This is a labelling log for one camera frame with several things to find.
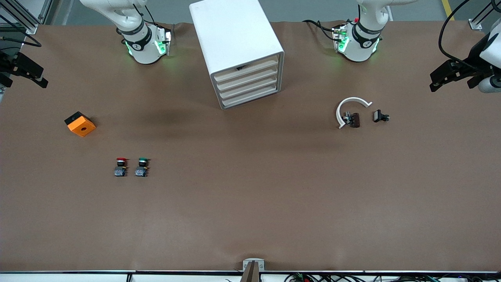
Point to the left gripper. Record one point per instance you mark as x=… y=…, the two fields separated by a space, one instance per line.
x=472 y=58

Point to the red push button switch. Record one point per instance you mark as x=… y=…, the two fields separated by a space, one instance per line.
x=121 y=167

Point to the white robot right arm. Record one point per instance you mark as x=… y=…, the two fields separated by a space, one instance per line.
x=145 y=51

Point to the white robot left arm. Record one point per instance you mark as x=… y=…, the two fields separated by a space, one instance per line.
x=358 y=51

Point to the orange and black button box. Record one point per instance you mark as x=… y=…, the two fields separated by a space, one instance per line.
x=82 y=127

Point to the white drawer cabinet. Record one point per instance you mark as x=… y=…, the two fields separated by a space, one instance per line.
x=235 y=35

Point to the yellow floor tape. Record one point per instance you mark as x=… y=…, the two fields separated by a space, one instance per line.
x=448 y=9

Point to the small black contact block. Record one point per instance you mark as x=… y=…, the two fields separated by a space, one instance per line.
x=379 y=116

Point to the white curved plastic part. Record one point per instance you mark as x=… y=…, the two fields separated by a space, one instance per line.
x=352 y=99

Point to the brown terminal block part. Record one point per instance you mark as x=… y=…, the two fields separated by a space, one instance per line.
x=354 y=120

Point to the small black part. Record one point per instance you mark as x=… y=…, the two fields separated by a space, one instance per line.
x=240 y=67

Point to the brown table cover sheet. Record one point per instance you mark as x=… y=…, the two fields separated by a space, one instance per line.
x=250 y=196

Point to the aluminium frame profile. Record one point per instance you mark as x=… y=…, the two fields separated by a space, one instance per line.
x=23 y=17
x=479 y=21

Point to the green push button switch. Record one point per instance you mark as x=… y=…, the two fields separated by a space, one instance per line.
x=141 y=167

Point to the white table edge rail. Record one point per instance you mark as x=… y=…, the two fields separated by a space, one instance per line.
x=78 y=277

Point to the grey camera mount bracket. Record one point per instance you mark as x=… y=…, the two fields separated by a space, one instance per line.
x=253 y=266

